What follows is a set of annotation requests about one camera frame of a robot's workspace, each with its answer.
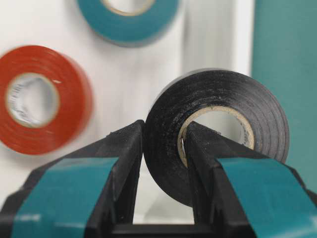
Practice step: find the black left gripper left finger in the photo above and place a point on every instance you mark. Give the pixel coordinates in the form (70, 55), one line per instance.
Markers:
(74, 196)

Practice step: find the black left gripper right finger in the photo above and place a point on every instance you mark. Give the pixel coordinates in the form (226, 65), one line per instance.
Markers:
(242, 193)

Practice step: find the black tape roll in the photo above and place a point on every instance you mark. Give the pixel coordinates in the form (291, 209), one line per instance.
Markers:
(210, 91)

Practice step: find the red tape roll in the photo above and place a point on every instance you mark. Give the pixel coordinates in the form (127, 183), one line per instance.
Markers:
(45, 100)

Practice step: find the green tape roll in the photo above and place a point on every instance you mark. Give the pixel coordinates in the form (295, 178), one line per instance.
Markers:
(129, 29)

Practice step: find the white plastic case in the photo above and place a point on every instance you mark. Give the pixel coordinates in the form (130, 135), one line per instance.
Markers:
(125, 81)

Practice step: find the green table cloth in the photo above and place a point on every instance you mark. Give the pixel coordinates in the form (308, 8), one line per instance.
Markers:
(285, 61)

